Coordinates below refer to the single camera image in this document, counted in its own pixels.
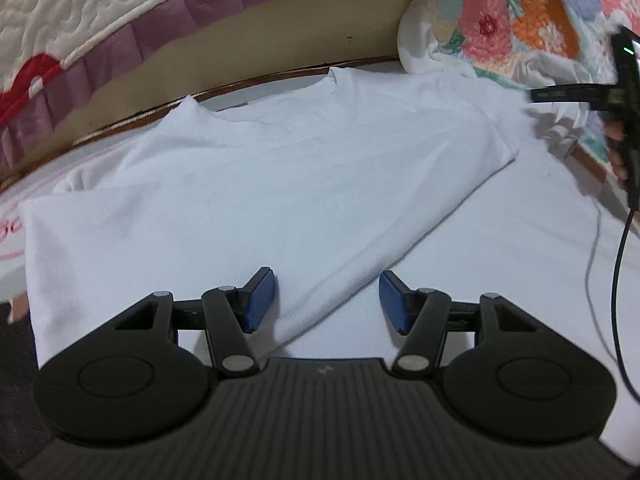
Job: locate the white shirt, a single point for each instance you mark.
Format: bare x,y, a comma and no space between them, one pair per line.
250,185

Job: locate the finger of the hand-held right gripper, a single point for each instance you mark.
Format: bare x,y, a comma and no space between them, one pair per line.
570,95

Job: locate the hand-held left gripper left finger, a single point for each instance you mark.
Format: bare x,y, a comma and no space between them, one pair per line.
260,300

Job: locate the checkered printed rug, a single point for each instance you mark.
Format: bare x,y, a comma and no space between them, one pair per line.
10,240

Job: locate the floral quilt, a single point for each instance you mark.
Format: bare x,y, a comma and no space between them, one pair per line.
500,20

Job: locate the person's right hand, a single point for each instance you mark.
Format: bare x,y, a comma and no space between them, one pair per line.
614,132

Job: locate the red bear print quilt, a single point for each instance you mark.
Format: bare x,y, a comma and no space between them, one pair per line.
75,20

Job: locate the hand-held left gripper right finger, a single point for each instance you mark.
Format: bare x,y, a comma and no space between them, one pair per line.
395,302

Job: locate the cardboard box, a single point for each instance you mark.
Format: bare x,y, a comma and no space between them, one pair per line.
275,35

